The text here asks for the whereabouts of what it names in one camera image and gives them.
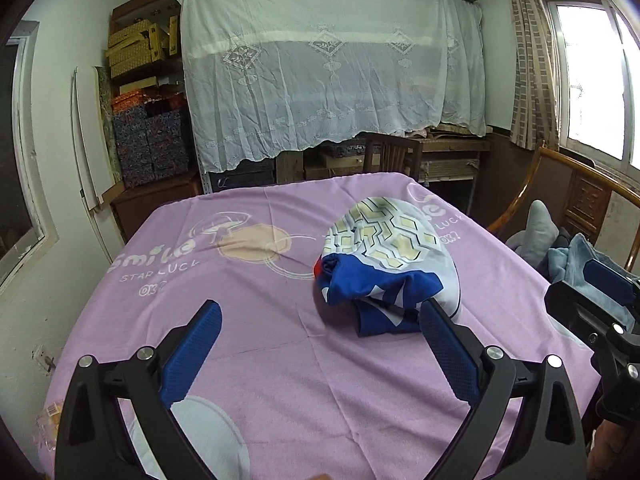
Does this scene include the white lace cloth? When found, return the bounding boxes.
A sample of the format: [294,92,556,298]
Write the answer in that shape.
[174,0,487,173]

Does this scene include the green patterned board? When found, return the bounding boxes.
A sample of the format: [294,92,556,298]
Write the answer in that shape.
[97,66,123,181]

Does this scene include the light wooden armchair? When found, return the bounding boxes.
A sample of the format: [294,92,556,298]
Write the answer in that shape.
[487,146,640,261]

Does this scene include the blue red white hooded jacket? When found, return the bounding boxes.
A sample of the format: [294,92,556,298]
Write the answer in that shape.
[313,196,462,338]

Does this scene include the dark wooden chair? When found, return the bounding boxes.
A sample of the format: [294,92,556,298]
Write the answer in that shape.
[362,132,421,181]

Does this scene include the light blue cloth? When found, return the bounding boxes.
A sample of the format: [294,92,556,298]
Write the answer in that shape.
[547,232,640,331]

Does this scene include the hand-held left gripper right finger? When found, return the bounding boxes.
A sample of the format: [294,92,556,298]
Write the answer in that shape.
[418,297,587,480]

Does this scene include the orange patterned box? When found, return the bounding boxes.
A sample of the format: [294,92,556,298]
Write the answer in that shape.
[111,91,186,113]

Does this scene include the white leaning boards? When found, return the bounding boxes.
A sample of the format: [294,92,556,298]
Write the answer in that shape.
[71,65,118,211]

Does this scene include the bright sliding window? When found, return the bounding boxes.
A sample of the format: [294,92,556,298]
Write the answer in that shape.
[542,0,640,176]

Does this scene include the grey plush toy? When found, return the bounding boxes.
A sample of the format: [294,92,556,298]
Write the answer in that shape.
[505,200,561,281]

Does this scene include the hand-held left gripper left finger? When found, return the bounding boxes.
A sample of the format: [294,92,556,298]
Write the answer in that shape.
[54,298,224,480]

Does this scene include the white framed window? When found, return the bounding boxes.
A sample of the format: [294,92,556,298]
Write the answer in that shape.
[0,21,60,286]

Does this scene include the stack of blue patterned boxes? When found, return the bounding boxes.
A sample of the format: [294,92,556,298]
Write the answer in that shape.
[112,107,193,188]

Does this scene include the wall socket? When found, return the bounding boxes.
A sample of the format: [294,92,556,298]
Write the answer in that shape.
[32,344,56,373]

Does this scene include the pink printed blanket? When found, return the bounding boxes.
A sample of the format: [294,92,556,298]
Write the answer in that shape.
[37,171,601,480]

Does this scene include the stack of yellow boxes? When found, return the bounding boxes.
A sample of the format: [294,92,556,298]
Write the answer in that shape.
[106,16,181,78]

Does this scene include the clear plastic bag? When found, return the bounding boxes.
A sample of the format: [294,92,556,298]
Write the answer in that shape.
[35,400,63,451]

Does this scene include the beige checked curtain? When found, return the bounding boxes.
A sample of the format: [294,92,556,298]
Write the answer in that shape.
[502,0,561,151]

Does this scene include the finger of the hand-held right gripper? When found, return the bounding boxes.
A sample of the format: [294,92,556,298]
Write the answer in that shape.
[544,281,640,348]
[584,258,640,308]

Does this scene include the brown wooden shelf cabinet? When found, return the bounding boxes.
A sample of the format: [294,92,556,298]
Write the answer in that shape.
[107,0,203,241]

